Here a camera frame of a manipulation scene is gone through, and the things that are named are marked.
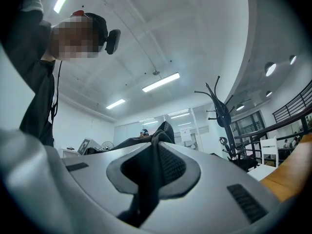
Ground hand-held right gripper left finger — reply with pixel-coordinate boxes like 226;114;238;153
0;128;154;234

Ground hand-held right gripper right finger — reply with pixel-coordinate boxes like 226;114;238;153
140;141;281;234

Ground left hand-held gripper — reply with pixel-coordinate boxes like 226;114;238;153
78;137;108;156

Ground black backpack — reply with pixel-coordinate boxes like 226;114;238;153
87;120;189;229

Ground black coat rack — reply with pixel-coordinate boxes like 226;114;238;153
194;76;259;173

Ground white low shelf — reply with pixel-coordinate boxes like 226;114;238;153
58;146;81;158

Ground round floor fan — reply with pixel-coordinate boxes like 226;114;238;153
100;140;116;151

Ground white paper notice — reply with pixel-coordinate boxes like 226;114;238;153
180;127;191;142

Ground white wooden chair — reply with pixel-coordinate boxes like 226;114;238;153
259;136;279;168

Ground wooden table with white legs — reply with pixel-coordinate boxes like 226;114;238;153
259;133;312;202

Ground person's black shirt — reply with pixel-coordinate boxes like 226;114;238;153
4;0;62;148

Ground wooden handrail with black bars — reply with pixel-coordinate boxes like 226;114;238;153
233;110;312;162

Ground person's head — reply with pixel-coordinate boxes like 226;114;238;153
49;12;109;63

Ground black balcony railing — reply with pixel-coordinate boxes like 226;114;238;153
272;78;312;124

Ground glass partition with white frame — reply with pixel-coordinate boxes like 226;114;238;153
114;106;230;153

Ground black head camera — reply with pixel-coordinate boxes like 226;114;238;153
104;28;122;56

